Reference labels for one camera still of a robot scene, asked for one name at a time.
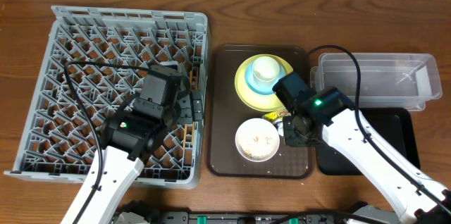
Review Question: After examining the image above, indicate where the yellow orange snack wrapper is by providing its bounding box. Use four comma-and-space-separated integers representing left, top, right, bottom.
262, 108, 290, 124

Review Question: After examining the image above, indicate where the pink bowl with food scraps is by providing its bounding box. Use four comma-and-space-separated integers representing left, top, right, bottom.
235, 118, 280, 163

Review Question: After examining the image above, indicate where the white tissue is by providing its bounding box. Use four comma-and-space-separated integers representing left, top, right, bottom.
273, 118, 284, 137

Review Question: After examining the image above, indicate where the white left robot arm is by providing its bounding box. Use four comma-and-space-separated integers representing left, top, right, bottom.
62, 61, 203, 223

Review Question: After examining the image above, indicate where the brown serving tray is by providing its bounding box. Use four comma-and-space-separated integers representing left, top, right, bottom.
206, 44, 314, 180

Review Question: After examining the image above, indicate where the yellow plastic plate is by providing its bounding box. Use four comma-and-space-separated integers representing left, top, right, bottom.
235, 54, 293, 112

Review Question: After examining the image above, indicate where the light blue plastic bowl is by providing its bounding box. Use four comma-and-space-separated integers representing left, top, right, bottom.
245, 61, 286, 95

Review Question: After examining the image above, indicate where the white plastic cup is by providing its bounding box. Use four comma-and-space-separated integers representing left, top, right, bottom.
252, 56, 280, 83

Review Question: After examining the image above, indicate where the grey plastic dish rack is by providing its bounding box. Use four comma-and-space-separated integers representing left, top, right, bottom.
7, 6, 210, 189

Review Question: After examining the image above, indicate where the black plastic tray bin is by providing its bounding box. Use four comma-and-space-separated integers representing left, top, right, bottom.
315, 108, 421, 175

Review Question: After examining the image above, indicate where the clear plastic bin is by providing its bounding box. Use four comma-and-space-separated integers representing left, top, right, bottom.
310, 53, 443, 111

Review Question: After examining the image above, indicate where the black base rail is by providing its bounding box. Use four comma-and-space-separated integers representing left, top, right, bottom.
110, 201, 400, 224

